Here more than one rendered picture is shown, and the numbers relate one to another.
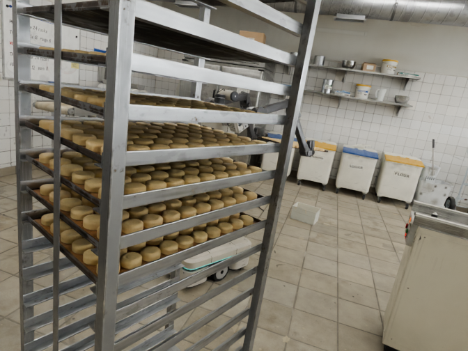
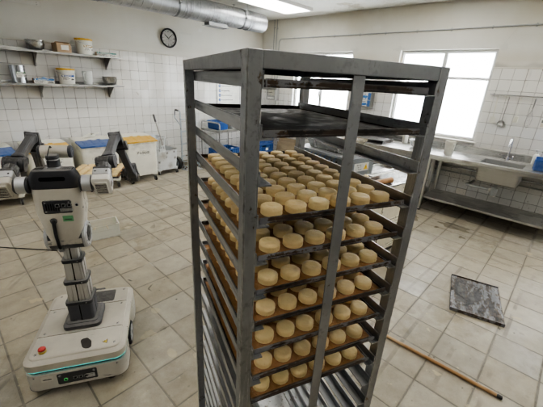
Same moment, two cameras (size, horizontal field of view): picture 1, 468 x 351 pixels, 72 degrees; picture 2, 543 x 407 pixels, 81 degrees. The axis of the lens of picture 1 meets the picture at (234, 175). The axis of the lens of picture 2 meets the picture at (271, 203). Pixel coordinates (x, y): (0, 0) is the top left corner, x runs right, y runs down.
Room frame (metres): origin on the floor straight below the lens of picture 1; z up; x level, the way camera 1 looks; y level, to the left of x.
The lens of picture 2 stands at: (0.53, 1.08, 1.77)
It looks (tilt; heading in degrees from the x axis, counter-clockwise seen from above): 21 degrees down; 297
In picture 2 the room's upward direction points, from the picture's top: 3 degrees clockwise
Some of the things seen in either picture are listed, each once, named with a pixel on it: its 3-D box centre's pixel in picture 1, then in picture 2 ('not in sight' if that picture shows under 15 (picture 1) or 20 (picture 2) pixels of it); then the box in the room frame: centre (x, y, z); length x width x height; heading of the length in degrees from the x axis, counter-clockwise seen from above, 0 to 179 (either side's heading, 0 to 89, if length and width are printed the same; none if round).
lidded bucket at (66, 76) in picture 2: (362, 91); (66, 76); (5.56, -1.88, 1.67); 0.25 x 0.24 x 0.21; 75
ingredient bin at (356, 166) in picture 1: (354, 170); (97, 162); (5.32, -1.99, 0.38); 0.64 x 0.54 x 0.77; 164
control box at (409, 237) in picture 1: (411, 228); not in sight; (1.79, -1.07, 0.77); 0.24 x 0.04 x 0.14; 155
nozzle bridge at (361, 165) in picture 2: not in sight; (330, 167); (1.42, -1.86, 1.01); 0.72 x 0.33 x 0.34; 155
